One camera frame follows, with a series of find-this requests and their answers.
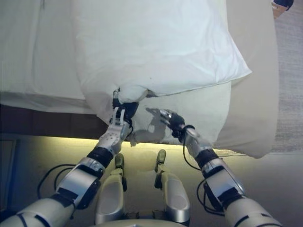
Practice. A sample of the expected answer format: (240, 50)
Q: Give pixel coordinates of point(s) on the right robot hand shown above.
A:
(176, 123)

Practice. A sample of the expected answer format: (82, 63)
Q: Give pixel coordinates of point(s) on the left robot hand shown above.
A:
(126, 110)

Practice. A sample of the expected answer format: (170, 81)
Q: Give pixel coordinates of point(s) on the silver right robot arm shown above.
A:
(220, 175)

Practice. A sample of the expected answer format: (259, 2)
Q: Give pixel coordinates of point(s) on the white fitted bed sheet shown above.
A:
(35, 59)

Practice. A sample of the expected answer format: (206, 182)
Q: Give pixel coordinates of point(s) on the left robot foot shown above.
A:
(119, 160)

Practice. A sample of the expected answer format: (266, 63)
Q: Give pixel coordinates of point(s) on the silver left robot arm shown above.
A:
(75, 179)

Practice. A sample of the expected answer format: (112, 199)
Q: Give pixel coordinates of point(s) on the grey area rug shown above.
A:
(291, 82)

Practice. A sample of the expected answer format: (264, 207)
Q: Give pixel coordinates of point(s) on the white duvet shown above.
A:
(151, 47)

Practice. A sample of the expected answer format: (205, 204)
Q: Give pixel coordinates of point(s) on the cardboard box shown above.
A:
(277, 11)

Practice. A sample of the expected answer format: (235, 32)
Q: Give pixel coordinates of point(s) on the beige bed runner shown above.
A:
(258, 94)

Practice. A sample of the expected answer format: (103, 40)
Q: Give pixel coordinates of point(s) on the brown upholstered bed frame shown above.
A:
(47, 123)

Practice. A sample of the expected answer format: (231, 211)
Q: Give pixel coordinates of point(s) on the silver right robot leg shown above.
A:
(175, 194)

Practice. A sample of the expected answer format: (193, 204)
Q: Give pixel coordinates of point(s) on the white pillowcase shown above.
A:
(201, 113)

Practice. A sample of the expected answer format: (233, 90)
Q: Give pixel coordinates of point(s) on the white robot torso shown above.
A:
(142, 222)

